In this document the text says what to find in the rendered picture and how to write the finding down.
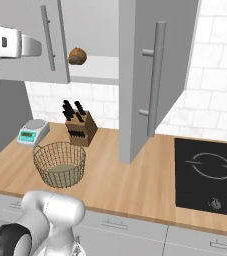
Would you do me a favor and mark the grey drawer handle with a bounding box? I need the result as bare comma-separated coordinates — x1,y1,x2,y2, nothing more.
209,239,227,253
100,218,129,231
8,201,23,210

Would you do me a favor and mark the wooden knife block with knives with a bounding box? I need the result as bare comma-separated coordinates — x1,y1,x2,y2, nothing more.
61,99,99,148

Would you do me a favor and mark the grey bar door handle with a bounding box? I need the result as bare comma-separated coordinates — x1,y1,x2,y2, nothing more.
138,20,167,138
40,4,57,72

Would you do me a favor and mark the grey wall cabinet body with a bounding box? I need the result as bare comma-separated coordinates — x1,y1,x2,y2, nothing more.
57,0,120,86

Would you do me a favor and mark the grey cabinet door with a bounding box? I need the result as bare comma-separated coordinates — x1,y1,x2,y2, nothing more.
0,0,71,85
118,0,201,165

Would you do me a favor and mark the black hob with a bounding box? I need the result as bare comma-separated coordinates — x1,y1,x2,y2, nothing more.
173,137,227,219

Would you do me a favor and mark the black hob knob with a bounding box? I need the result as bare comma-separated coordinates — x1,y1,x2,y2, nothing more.
208,197,222,211

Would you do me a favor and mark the grey tall panel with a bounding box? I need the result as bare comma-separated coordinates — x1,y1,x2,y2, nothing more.
0,78,35,168

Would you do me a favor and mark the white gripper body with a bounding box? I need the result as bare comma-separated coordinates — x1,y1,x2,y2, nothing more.
20,33,44,59

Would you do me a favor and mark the wire basket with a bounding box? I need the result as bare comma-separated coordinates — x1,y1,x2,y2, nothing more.
32,141,87,190

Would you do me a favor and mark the grey drawer front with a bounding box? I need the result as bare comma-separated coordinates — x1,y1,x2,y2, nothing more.
0,191,31,225
164,225,227,256
72,209,170,256

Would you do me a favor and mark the brown round bread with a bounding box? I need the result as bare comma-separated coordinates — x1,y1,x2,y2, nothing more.
67,47,89,66

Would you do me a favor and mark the grey and teal kitchen scale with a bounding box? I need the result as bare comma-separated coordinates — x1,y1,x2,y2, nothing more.
16,118,50,148

